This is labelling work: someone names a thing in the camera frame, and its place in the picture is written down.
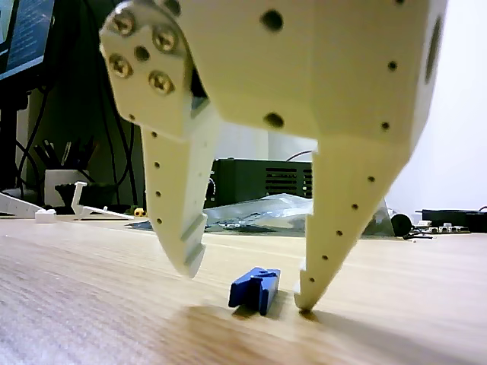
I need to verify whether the dark pen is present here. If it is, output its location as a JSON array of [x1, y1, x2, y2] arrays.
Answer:
[[33, 141, 59, 170]]

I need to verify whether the white pen cup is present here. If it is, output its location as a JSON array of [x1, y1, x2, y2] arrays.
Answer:
[[44, 168, 91, 209]]

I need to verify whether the white printed flat part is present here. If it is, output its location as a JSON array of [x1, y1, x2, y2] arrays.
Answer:
[[0, 191, 46, 218]]

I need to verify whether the black round object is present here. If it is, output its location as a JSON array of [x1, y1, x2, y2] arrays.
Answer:
[[390, 213, 415, 240]]

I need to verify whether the black monitor stand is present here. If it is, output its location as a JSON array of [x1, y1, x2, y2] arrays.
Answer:
[[0, 85, 33, 191]]

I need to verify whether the computer monitor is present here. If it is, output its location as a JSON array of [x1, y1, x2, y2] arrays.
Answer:
[[0, 0, 56, 81]]

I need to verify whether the black vented power supply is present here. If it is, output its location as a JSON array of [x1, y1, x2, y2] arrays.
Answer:
[[208, 157, 315, 209]]

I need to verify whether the blue clothes peg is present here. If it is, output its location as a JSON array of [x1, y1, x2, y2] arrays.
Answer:
[[228, 266, 282, 317]]

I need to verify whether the black electronics board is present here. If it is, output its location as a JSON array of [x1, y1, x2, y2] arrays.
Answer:
[[413, 207, 487, 235]]

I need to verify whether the white printed lever part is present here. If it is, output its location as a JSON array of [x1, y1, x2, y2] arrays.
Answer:
[[71, 181, 135, 222]]

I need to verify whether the small white block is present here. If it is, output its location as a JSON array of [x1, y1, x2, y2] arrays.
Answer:
[[34, 208, 58, 223]]

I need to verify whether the black hanging cable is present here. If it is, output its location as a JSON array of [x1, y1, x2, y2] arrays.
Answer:
[[102, 56, 138, 208]]

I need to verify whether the clear plastic bag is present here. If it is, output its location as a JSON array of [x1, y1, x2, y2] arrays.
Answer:
[[124, 192, 396, 238]]

